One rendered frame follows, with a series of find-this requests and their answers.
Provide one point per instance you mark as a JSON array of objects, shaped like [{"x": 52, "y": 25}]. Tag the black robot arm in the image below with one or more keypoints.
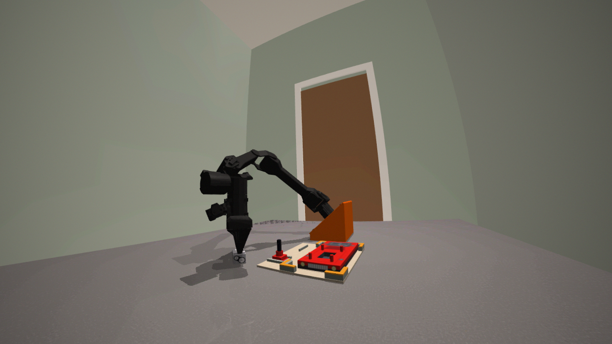
[{"x": 227, "y": 180}]

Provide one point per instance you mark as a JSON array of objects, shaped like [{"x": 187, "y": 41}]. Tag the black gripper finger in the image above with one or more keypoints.
[{"x": 240, "y": 238}]

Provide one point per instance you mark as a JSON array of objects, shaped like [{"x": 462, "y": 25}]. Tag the red toy car body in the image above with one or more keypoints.
[{"x": 331, "y": 256}]

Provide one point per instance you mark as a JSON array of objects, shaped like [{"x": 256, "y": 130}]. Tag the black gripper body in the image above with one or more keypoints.
[{"x": 239, "y": 217}]

